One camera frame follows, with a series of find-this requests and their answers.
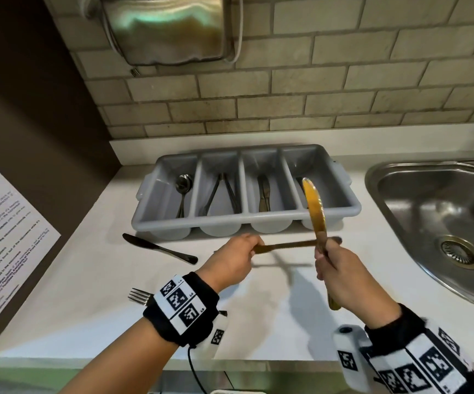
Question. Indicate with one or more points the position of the person's right hand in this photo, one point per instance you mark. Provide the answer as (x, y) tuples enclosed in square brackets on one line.
[(352, 283)]

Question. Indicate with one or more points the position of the person's left hand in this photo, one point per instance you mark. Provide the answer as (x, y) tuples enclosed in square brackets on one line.
[(226, 262)]

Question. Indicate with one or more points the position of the person's right fingers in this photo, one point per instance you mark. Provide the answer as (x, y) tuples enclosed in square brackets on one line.
[(322, 264)]

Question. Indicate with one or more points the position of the person's left fingers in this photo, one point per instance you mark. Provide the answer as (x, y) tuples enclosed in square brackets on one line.
[(253, 246)]

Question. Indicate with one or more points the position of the gold table knife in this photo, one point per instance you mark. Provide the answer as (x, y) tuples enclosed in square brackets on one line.
[(317, 210), (290, 244)]

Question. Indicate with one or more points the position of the person's left forearm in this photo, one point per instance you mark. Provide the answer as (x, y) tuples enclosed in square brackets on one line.
[(126, 361)]

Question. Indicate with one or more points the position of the gray four-compartment cutlery tray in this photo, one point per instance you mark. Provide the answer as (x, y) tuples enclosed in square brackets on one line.
[(245, 223)]

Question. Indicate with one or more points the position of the bronze table knife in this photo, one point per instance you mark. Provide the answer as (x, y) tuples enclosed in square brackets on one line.
[(264, 193)]

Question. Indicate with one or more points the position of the dark metal fork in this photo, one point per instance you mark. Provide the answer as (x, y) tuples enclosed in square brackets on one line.
[(211, 197), (232, 196)]

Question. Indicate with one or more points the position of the silver spoon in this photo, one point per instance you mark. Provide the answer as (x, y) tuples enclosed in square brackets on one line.
[(184, 183)]

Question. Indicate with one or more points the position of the black marker wristband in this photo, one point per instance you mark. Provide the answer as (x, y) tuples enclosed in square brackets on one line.
[(421, 356), (181, 309)]

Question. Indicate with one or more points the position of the dark metal table knife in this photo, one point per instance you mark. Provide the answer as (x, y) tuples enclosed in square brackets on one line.
[(154, 246)]

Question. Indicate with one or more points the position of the stainless steel sink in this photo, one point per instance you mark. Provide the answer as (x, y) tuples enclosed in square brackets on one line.
[(425, 209)]

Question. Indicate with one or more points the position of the silver fork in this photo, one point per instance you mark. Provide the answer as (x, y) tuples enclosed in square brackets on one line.
[(140, 296)]

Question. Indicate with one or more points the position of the brass sink drain strainer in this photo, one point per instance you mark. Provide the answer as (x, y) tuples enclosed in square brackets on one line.
[(461, 252)]

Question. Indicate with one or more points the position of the stainless paper towel dispenser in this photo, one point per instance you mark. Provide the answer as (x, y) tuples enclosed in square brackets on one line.
[(167, 28)]

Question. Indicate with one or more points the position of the printed paper notice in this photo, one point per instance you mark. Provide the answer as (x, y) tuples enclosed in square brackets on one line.
[(2, 242)]

